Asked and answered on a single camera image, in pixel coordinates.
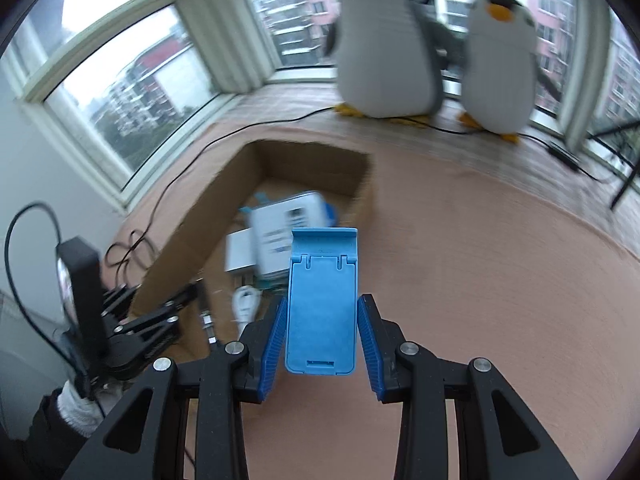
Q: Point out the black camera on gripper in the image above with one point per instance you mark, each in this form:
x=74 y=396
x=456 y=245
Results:
x=79 y=281

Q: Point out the large plush penguin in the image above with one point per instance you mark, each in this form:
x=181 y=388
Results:
x=389 y=57

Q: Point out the black tripod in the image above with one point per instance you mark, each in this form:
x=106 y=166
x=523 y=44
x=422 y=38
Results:
x=622 y=142

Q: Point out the open cardboard box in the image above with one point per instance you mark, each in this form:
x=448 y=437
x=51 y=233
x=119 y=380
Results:
x=344 y=177

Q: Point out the clear plastic phone case box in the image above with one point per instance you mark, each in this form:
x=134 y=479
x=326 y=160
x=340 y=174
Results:
x=271 y=229

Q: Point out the white gloved hand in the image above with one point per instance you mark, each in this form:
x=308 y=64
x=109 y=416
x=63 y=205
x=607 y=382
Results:
x=82 y=414

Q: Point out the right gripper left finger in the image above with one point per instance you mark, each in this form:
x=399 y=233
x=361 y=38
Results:
x=144 y=436

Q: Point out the white charger block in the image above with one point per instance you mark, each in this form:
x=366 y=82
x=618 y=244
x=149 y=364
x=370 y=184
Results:
x=240 y=256

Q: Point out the blue folding phone stand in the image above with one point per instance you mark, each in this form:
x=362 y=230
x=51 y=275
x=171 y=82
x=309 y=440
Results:
x=321 y=329

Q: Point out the small plush penguin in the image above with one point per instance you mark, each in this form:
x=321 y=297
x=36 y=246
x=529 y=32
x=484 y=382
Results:
x=500 y=68

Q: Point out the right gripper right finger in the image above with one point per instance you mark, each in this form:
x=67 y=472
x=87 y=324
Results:
x=498 y=436

